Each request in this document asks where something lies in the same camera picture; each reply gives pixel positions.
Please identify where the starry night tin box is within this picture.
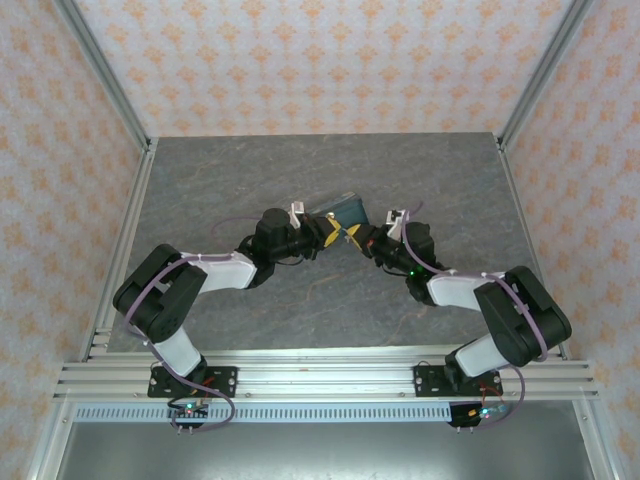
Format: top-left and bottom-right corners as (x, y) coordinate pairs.
(304, 191), (369, 236)

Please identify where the grey metal sheet panel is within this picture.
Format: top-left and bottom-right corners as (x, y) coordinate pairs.
(54, 422), (601, 480)

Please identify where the aluminium table side rail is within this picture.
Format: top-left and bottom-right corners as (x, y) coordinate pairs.
(78, 139), (160, 362)
(495, 137), (571, 361)

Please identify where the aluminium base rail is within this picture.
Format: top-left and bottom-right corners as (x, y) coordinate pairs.
(52, 348), (600, 402)

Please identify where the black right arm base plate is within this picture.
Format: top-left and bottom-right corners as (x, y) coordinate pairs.
(412, 363), (503, 400)

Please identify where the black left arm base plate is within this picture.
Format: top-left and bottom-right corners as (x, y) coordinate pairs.
(146, 366), (239, 400)

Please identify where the slotted grey cable duct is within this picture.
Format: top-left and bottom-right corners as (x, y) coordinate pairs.
(73, 403), (587, 425)

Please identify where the aluminium frame post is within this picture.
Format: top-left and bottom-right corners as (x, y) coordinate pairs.
(52, 0), (154, 151)
(497, 0), (599, 151)

